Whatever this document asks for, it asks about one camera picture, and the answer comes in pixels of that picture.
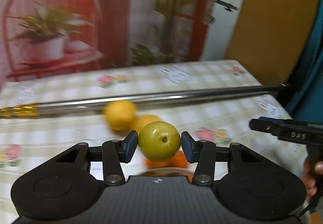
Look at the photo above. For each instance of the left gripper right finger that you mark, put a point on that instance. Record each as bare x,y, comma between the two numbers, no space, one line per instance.
204,154

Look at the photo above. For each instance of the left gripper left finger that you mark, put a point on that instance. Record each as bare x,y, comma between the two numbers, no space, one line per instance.
115,152

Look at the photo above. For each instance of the small orange tangerine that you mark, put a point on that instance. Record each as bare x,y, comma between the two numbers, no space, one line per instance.
178,161

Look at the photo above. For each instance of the yellow lemon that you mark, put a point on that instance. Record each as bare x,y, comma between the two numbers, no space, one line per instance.
120,114
141,121

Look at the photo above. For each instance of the green yellow citrus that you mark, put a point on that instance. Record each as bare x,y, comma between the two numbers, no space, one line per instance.
159,141

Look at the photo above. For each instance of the person's right hand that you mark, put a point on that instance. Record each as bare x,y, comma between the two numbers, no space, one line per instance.
309,179

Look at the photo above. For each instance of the beige fruit plate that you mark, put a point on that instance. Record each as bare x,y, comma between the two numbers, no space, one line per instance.
169,171

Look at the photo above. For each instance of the small orange kumquat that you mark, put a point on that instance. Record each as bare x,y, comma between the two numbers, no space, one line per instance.
154,165

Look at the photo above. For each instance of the telescopic metal pole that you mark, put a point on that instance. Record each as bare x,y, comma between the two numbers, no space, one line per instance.
172,97

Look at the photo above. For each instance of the wooden board panel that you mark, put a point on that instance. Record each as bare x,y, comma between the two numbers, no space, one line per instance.
269,37

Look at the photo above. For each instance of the printed room scene backdrop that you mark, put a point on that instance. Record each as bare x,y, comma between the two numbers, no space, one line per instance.
41,38

